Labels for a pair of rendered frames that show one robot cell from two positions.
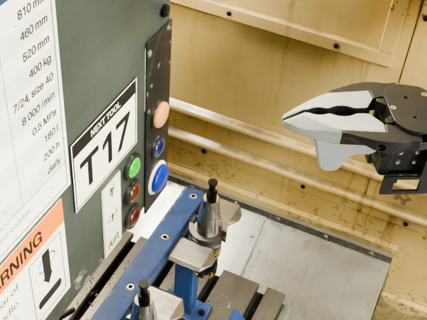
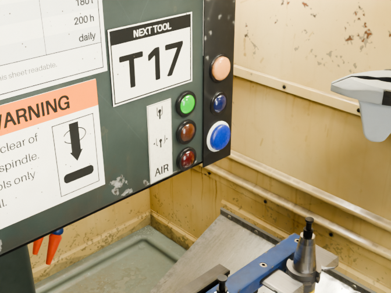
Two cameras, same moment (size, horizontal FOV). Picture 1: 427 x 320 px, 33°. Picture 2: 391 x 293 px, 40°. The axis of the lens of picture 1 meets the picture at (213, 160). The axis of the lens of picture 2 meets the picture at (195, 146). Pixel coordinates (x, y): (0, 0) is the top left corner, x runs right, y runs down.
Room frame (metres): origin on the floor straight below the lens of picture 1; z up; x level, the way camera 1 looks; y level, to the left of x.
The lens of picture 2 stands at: (0.01, -0.16, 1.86)
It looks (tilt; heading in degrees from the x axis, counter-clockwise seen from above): 27 degrees down; 25
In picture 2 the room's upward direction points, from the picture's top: straight up
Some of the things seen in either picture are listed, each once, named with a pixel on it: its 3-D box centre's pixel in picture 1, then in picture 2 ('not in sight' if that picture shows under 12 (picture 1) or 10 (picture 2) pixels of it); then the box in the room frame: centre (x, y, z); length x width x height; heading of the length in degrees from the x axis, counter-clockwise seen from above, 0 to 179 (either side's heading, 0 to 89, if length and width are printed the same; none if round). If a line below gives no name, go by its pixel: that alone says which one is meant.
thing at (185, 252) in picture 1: (193, 254); (284, 285); (0.75, 0.02, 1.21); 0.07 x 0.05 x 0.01; 69
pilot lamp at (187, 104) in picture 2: (133, 167); (187, 103); (0.47, 0.07, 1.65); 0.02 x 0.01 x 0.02; 159
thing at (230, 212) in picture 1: (221, 211); (320, 257); (0.85, -0.02, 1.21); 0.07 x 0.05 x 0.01; 69
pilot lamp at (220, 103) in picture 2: (158, 146); (219, 103); (0.51, 0.05, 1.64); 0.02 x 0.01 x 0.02; 159
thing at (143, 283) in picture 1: (143, 291); (221, 286); (0.59, 0.08, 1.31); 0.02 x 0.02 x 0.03
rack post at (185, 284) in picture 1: (187, 261); not in sight; (0.87, 0.03, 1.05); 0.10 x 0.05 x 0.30; 69
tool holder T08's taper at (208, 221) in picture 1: (210, 213); (305, 250); (0.80, 0.00, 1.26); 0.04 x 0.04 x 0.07
